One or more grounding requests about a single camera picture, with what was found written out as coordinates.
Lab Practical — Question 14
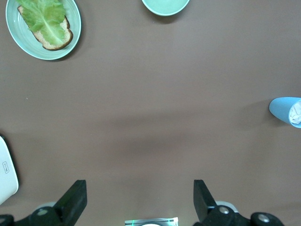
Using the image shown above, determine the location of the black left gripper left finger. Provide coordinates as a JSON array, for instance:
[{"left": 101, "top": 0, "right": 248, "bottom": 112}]
[{"left": 16, "top": 180, "right": 88, "bottom": 226}]

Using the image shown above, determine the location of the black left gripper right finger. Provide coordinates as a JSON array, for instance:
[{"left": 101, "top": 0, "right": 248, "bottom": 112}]
[{"left": 193, "top": 179, "right": 252, "bottom": 226}]

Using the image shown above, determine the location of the blue plastic cup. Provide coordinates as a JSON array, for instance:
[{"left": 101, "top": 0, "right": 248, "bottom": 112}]
[{"left": 269, "top": 97, "right": 301, "bottom": 129}]

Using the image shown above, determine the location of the white toaster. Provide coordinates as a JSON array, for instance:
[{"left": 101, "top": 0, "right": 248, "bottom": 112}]
[{"left": 0, "top": 135, "right": 19, "bottom": 205}]

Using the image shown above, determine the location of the crumpled white paper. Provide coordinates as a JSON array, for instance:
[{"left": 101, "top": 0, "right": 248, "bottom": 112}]
[{"left": 288, "top": 100, "right": 301, "bottom": 125}]

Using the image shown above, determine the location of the slice of toast bread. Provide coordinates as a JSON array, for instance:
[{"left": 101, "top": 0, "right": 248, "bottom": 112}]
[{"left": 16, "top": 4, "right": 74, "bottom": 51}]

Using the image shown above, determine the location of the mint green plate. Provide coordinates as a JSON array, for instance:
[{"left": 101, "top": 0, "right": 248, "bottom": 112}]
[{"left": 5, "top": 0, "right": 82, "bottom": 61}]

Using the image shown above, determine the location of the green lettuce leaf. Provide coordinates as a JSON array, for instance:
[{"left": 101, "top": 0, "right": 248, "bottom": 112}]
[{"left": 16, "top": 0, "right": 66, "bottom": 45}]

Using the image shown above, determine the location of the mint green bowl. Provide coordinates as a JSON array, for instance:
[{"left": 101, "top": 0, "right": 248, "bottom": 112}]
[{"left": 141, "top": 0, "right": 191, "bottom": 16}]

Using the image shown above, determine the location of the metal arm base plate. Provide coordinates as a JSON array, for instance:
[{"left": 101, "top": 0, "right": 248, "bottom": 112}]
[{"left": 124, "top": 218, "right": 179, "bottom": 226}]

